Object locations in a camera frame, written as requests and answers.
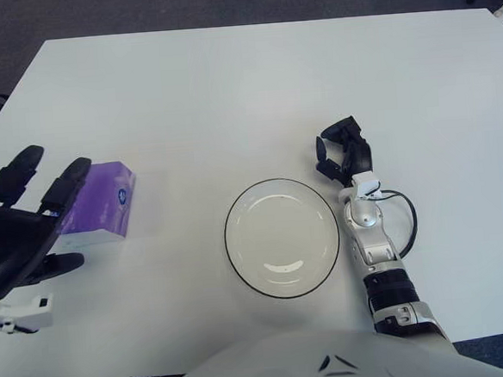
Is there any grey robot torso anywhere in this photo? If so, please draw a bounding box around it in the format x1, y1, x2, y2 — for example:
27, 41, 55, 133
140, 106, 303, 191
143, 315, 503, 377

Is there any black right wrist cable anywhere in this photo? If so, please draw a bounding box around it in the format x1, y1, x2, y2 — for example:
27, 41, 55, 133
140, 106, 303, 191
376, 188, 421, 262

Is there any purple tissue paper pack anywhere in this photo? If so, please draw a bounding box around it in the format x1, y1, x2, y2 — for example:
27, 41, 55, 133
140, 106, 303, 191
53, 160, 142, 249

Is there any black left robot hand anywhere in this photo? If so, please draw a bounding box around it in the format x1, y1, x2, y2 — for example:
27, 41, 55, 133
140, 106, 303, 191
0, 141, 102, 302

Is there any white plate with black rim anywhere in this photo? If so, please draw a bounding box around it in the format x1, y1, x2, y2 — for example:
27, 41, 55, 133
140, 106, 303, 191
220, 173, 345, 304

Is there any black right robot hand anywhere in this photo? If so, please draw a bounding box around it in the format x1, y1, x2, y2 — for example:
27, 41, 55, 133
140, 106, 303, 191
313, 113, 376, 189

